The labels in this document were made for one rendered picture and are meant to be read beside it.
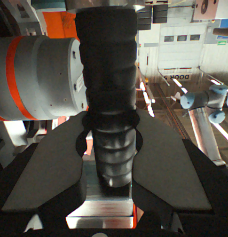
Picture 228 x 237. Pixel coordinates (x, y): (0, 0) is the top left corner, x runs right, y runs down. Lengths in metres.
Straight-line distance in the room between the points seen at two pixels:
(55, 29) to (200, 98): 0.72
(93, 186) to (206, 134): 0.73
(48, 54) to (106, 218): 0.21
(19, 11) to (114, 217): 0.52
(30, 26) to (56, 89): 0.34
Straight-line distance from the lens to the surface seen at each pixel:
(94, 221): 0.19
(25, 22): 0.57
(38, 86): 0.25
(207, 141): 0.85
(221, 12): 0.49
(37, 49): 0.27
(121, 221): 0.18
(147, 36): 11.36
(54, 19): 0.82
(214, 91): 0.94
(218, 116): 0.98
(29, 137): 0.42
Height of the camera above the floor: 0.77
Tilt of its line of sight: 30 degrees up
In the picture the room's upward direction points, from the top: 177 degrees clockwise
